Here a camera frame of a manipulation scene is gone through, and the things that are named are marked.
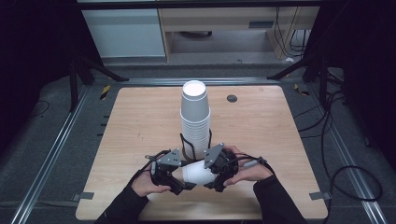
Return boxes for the white cabinet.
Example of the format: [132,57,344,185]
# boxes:
[80,8,166,59]

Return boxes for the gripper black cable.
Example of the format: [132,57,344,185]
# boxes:
[133,149,172,185]
[225,153,276,175]

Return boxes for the grey tape piece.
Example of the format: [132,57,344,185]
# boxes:
[308,191,332,201]
[71,191,95,203]

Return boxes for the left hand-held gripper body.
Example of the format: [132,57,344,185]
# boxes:
[149,147,188,196]

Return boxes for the metal floor rail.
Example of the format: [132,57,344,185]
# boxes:
[9,84,92,224]
[119,77,281,87]
[305,83,389,224]

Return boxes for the thin black floor cable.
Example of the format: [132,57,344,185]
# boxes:
[28,99,51,119]

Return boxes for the black metal stand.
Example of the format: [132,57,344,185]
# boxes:
[266,50,330,108]
[68,55,130,113]

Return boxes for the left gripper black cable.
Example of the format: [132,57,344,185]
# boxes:
[133,149,172,185]

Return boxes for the black cables under desk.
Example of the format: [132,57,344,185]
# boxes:
[275,7,312,59]

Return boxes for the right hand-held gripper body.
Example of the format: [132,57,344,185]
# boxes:
[204,142,240,188]

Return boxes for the person's left hand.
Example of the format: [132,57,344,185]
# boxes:
[131,169,172,198]

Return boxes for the stack of white paper cups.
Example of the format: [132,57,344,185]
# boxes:
[179,79,212,161]

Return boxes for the wooden desk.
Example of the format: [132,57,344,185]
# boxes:
[157,7,320,62]

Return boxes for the black looped floor cable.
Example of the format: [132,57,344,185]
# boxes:
[292,88,384,224]

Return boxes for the single white paper cup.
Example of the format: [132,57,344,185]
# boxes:
[180,159,219,187]

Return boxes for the black wire cup holder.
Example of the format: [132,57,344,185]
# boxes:
[179,128,213,165]

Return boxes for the person's right hand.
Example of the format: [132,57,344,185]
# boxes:
[222,145,275,188]

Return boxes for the yellow black tape strip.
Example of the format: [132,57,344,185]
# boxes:
[99,85,112,101]
[293,83,311,97]

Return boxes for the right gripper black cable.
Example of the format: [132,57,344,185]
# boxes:
[225,153,276,175]

